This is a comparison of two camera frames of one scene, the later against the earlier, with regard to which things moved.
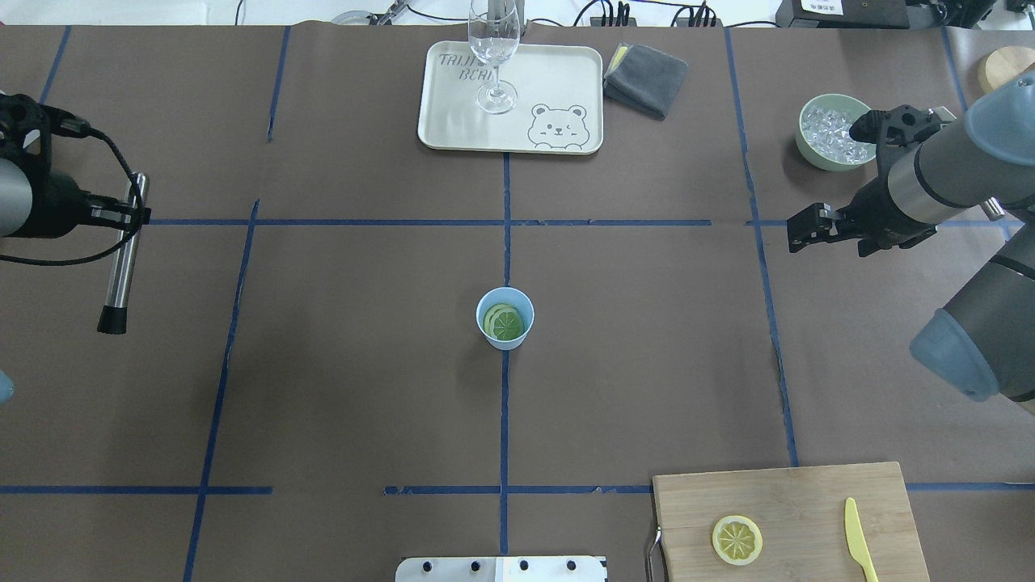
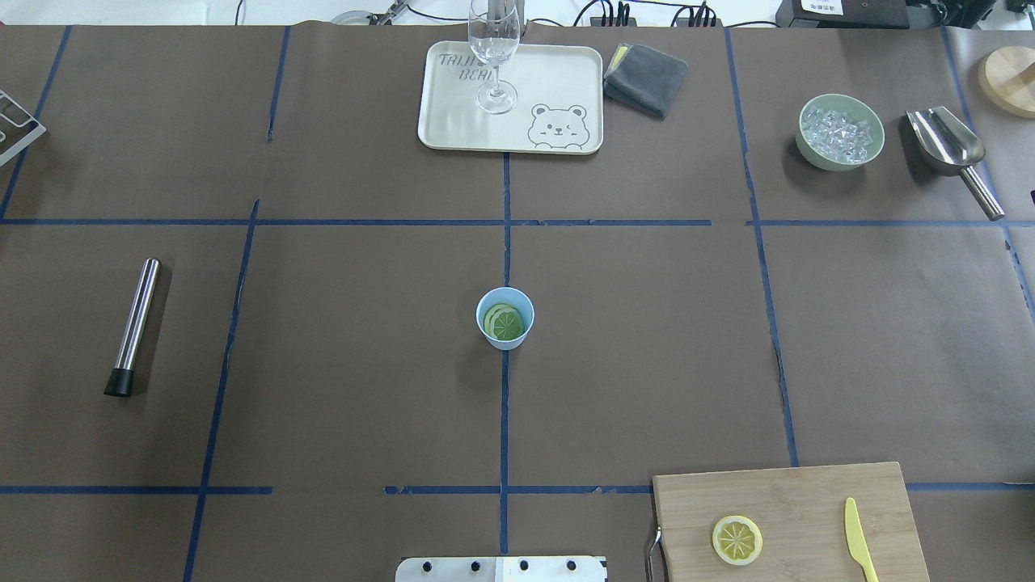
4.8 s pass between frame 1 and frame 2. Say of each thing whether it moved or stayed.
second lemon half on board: stayed
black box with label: stayed
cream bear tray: stayed
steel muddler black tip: moved
